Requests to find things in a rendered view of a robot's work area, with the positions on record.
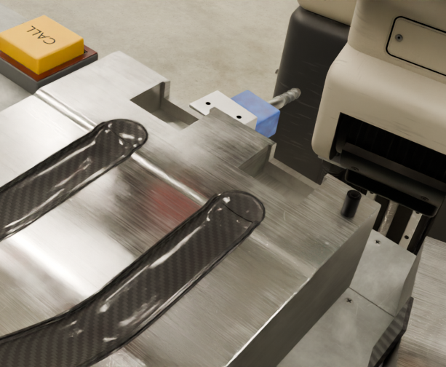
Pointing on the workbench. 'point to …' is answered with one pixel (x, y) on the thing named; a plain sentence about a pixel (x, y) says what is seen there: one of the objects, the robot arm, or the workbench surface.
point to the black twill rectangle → (391, 335)
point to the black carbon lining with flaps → (65, 164)
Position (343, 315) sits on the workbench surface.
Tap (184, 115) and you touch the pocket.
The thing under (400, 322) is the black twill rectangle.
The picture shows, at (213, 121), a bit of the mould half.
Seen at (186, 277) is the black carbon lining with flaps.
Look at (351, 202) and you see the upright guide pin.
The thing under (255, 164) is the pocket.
